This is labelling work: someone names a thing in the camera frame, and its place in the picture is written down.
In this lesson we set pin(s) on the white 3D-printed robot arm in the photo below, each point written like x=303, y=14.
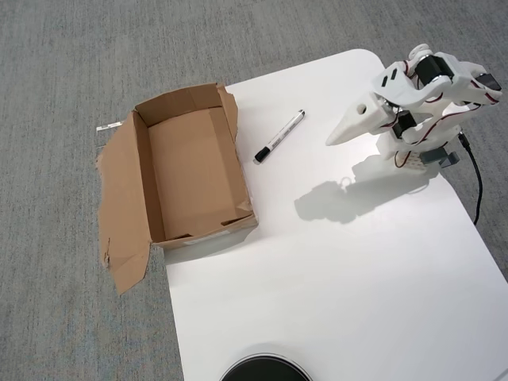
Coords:
x=401, y=89

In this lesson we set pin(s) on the open brown cardboard box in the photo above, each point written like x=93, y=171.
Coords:
x=186, y=174

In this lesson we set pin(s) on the grey table clamp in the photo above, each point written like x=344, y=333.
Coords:
x=432, y=156

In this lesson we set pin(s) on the white gripper with motor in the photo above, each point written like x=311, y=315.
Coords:
x=359, y=119

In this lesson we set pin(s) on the white marker pen black cap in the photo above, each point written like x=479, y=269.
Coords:
x=279, y=137

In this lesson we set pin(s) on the white label strip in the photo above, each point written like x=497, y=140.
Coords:
x=109, y=127

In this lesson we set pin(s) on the black round disc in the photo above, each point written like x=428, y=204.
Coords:
x=266, y=369

